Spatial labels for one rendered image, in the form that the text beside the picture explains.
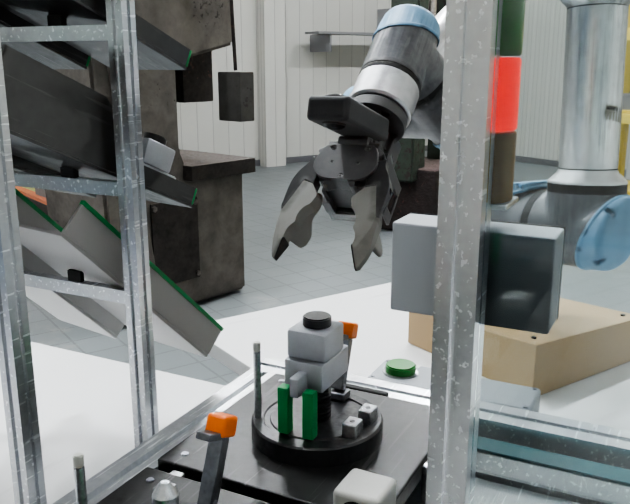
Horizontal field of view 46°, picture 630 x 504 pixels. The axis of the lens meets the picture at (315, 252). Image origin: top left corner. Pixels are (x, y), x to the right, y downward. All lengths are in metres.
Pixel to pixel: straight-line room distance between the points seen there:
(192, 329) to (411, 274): 0.44
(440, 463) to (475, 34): 0.31
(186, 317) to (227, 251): 3.47
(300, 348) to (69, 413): 0.50
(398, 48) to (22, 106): 0.41
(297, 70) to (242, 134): 1.18
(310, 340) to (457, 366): 0.24
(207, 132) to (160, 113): 5.67
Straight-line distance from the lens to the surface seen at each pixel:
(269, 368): 1.01
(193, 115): 9.55
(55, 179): 0.88
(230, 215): 4.37
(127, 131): 0.80
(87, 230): 0.82
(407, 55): 0.89
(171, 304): 0.91
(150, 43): 0.86
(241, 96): 4.11
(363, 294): 1.65
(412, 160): 5.90
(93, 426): 1.12
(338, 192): 0.81
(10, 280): 0.70
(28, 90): 0.77
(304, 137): 10.41
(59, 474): 1.02
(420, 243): 0.56
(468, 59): 0.51
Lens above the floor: 1.36
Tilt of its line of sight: 14 degrees down
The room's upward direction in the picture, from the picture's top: straight up
